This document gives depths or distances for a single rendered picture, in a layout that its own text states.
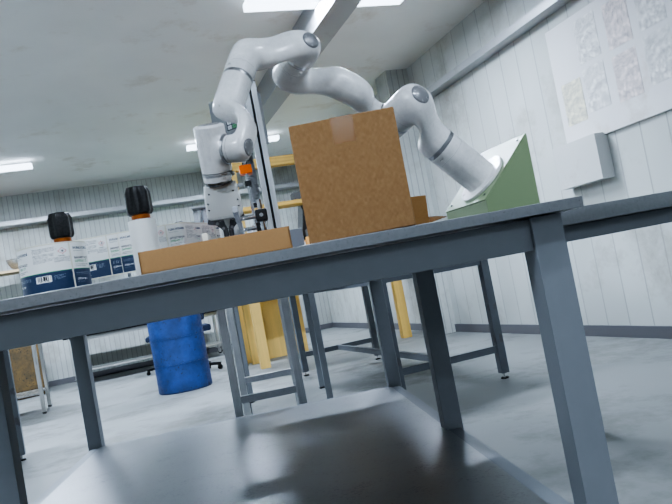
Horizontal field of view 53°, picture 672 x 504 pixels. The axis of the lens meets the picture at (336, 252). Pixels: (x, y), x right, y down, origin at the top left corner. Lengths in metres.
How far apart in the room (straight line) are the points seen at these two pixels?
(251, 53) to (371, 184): 0.72
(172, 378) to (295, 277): 5.33
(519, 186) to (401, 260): 1.15
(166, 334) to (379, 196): 5.06
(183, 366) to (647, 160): 4.21
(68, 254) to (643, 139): 3.61
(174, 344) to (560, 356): 5.38
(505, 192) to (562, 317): 1.04
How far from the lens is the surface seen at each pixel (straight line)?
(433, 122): 2.25
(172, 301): 1.19
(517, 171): 2.31
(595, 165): 4.92
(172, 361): 6.45
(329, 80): 2.18
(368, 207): 1.51
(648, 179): 4.74
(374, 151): 1.53
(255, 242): 1.17
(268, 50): 2.10
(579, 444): 1.33
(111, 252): 2.49
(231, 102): 1.93
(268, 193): 2.37
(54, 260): 2.18
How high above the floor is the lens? 0.76
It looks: 2 degrees up
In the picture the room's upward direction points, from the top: 11 degrees counter-clockwise
